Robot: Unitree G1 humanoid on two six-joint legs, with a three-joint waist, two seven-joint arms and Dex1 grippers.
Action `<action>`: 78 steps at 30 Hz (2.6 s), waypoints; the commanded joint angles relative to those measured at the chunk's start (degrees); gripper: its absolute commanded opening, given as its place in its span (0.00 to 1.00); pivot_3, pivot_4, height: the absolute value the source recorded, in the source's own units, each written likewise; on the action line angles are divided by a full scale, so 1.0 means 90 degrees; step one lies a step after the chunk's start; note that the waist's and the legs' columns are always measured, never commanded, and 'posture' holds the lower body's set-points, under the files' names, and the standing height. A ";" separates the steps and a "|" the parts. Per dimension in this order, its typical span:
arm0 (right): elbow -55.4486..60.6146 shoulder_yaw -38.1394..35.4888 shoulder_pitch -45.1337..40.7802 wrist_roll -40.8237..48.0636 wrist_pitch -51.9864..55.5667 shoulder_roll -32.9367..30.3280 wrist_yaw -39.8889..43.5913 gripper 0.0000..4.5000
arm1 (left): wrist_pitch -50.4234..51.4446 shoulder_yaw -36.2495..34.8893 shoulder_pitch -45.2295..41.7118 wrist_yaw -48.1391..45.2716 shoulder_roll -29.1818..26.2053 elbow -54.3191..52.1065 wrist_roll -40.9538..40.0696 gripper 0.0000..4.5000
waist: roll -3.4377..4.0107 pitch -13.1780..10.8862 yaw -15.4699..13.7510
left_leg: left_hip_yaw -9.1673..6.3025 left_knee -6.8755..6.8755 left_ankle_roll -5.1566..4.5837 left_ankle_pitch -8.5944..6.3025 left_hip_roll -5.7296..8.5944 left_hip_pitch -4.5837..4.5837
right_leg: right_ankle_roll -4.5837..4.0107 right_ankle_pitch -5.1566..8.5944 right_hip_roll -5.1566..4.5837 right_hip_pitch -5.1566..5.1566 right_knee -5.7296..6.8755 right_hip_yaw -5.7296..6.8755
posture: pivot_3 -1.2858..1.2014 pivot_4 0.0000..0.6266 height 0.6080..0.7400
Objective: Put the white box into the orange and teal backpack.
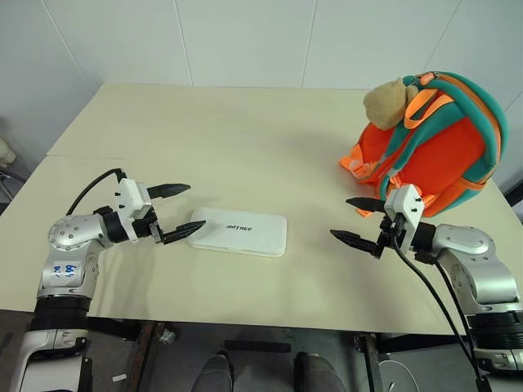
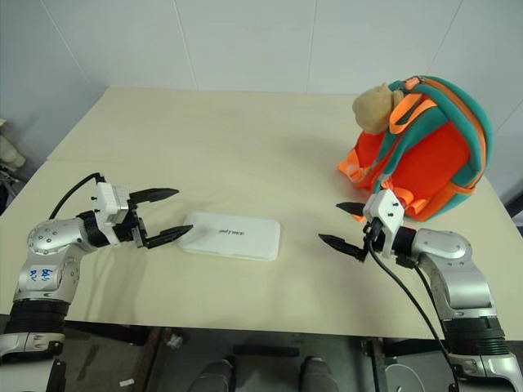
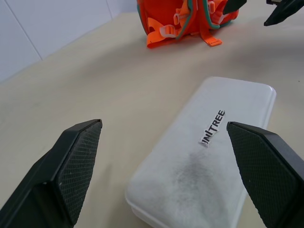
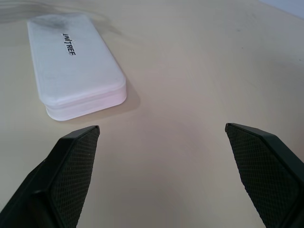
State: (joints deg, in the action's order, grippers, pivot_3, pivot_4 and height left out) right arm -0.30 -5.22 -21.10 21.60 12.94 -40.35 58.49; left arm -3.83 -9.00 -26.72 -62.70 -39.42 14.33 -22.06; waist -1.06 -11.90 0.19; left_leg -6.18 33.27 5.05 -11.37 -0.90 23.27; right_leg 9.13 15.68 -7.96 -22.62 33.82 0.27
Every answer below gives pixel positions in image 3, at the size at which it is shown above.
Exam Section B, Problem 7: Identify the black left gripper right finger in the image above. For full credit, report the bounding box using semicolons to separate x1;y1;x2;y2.
227;121;304;228

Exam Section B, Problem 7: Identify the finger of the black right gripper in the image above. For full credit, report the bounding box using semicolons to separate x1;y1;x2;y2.
223;0;247;14
264;0;304;27

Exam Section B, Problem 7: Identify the orange backpack with teal trim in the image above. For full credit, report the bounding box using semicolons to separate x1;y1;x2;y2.
136;0;239;49

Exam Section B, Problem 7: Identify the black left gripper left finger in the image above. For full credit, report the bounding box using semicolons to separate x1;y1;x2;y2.
0;119;103;228

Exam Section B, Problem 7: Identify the white translucent plastic case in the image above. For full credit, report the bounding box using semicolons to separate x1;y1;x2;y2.
124;76;277;228

